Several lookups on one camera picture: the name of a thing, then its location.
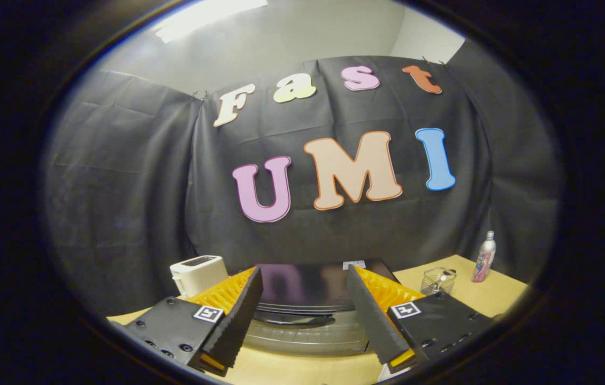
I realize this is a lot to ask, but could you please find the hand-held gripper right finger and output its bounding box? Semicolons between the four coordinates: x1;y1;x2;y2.
346;264;495;381

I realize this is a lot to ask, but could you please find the black backdrop cloth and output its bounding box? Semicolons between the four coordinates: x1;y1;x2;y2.
45;38;565;316

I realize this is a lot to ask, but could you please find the black toaster oven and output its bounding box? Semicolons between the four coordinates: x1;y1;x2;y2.
243;259;404;357

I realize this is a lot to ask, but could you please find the wire mesh basket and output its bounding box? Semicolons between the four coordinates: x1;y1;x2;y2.
420;267;457;296

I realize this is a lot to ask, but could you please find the white toaster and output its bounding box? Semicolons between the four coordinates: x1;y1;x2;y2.
170;255;229;299

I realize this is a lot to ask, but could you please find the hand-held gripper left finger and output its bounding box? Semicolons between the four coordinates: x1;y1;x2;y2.
111;266;264;378

